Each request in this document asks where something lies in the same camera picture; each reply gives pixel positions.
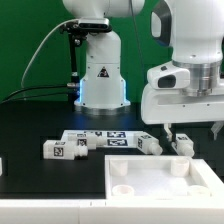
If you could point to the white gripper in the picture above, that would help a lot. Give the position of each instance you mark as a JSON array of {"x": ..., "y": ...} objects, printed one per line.
[{"x": 170, "y": 106}]

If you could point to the white square table top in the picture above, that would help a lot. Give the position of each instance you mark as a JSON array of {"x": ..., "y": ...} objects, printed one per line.
[{"x": 159, "y": 177}]

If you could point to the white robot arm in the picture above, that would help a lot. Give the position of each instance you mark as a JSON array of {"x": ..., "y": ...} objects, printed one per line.
[{"x": 183, "y": 59}]

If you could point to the white left fence piece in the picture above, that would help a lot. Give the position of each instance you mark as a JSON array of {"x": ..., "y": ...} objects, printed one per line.
[{"x": 1, "y": 171}]

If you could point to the white front fence bar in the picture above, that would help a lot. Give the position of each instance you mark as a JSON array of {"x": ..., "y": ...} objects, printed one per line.
[{"x": 109, "y": 212}]

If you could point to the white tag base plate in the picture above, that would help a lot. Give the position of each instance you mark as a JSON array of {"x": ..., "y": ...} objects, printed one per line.
[{"x": 115, "y": 139}]

